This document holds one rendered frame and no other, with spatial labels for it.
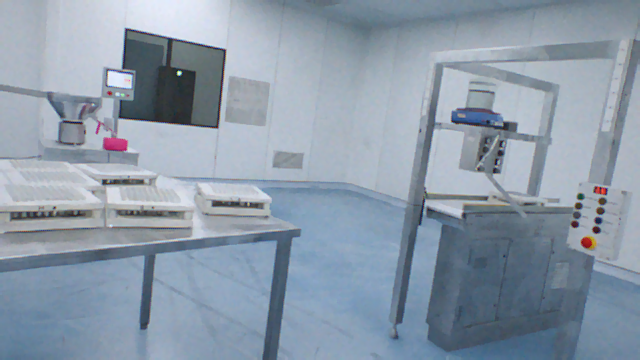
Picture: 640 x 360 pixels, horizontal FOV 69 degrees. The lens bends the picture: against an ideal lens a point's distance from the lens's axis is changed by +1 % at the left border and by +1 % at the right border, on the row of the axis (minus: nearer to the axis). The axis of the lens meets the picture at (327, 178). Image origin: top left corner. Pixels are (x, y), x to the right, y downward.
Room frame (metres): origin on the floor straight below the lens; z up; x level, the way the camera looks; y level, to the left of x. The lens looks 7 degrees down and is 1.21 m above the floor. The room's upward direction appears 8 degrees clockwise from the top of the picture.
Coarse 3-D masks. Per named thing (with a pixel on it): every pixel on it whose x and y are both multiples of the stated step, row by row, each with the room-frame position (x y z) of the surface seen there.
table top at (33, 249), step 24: (192, 192) 1.96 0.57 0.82; (192, 216) 1.55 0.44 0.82; (216, 216) 1.59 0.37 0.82; (240, 216) 1.64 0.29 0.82; (0, 240) 1.07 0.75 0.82; (24, 240) 1.09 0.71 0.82; (48, 240) 1.11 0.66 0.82; (72, 240) 1.14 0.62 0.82; (96, 240) 1.16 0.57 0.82; (120, 240) 1.19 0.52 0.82; (144, 240) 1.21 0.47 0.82; (168, 240) 1.24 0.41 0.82; (192, 240) 1.29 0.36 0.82; (216, 240) 1.35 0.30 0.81; (240, 240) 1.41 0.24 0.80; (264, 240) 1.48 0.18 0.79; (0, 264) 0.96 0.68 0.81; (24, 264) 1.00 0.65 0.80; (48, 264) 1.03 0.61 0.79
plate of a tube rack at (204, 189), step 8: (200, 184) 1.78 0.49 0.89; (200, 192) 1.69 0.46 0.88; (208, 192) 1.64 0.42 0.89; (208, 200) 1.60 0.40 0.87; (216, 200) 1.61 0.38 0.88; (224, 200) 1.62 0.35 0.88; (232, 200) 1.63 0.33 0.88; (240, 200) 1.64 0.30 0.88; (248, 200) 1.65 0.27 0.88; (256, 200) 1.66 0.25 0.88; (264, 200) 1.68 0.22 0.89
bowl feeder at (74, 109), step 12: (48, 96) 3.43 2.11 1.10; (60, 96) 3.39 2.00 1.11; (72, 96) 3.41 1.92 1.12; (84, 96) 3.74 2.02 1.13; (60, 108) 3.43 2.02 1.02; (72, 108) 3.43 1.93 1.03; (84, 108) 3.48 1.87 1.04; (96, 108) 3.58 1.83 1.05; (72, 120) 3.49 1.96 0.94; (84, 120) 3.56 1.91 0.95; (108, 120) 3.64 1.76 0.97; (60, 132) 3.49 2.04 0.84; (72, 132) 3.49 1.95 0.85; (84, 132) 3.57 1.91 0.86; (96, 132) 3.57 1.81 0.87
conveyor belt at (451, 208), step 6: (426, 204) 2.58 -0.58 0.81; (432, 204) 2.55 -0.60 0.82; (438, 204) 2.52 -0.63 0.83; (444, 204) 2.52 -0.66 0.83; (450, 204) 2.55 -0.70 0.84; (456, 204) 2.58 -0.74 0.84; (462, 204) 2.61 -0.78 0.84; (540, 204) 3.11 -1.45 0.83; (546, 204) 3.15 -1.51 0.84; (552, 204) 3.20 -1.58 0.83; (558, 204) 3.25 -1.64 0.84; (438, 210) 2.51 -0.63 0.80; (444, 210) 2.47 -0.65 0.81; (450, 210) 2.44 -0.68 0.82; (456, 210) 2.41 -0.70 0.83; (462, 210) 2.39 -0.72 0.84; (468, 210) 2.41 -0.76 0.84; (474, 210) 2.44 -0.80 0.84; (456, 216) 2.40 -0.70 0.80
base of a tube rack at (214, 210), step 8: (200, 200) 1.70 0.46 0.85; (200, 208) 1.65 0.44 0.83; (208, 208) 1.60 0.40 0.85; (216, 208) 1.61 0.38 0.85; (224, 208) 1.62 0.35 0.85; (232, 208) 1.64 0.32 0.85; (240, 208) 1.65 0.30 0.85; (248, 208) 1.67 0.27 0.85; (256, 208) 1.69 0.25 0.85; (264, 216) 1.68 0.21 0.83
